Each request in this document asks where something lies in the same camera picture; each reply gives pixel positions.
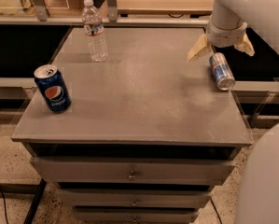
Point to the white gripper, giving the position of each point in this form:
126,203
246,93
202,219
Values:
225,36

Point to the red bull can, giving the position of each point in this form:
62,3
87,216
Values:
222,74

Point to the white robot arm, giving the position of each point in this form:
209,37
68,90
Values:
258,198

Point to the blue pepsi can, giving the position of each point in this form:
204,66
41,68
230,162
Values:
50,83

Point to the wooden desk top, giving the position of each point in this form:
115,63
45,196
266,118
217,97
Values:
73,8

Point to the grey drawer cabinet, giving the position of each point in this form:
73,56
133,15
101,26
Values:
146,101

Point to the clear plastic water bottle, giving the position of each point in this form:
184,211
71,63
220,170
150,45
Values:
94,31

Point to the middle grey drawer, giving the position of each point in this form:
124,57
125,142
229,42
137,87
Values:
134,198

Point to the grey drawer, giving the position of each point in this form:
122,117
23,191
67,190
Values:
129,170
134,198
135,216

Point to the top grey drawer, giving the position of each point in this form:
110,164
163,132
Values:
129,170

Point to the bottom grey drawer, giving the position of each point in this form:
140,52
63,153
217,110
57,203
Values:
135,216

